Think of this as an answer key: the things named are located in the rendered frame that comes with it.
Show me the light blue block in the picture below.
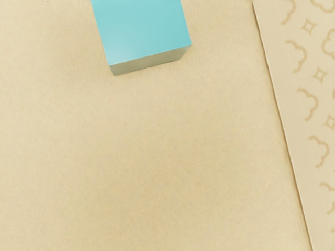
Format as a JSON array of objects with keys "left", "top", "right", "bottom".
[{"left": 90, "top": 0, "right": 193, "bottom": 76}]

